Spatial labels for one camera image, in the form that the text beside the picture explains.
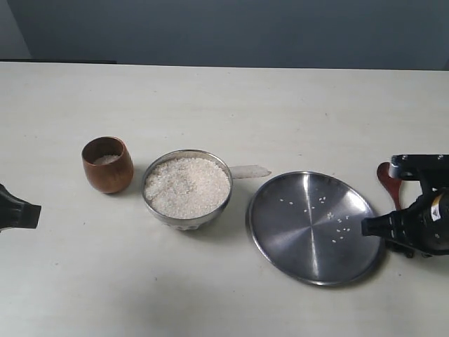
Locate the red wooden spoon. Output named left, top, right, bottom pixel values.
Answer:
left=376, top=162, right=402, bottom=211

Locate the round steel plate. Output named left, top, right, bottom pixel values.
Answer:
left=246, top=171, right=386, bottom=286

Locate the clear tape strip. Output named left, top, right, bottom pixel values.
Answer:
left=229, top=165, right=271, bottom=179

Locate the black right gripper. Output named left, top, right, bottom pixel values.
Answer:
left=361, top=154, right=448, bottom=256

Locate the brown wooden cup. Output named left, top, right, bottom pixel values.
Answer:
left=81, top=136, right=134, bottom=194

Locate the steel bowl of rice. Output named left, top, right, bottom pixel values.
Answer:
left=141, top=150, right=233, bottom=231

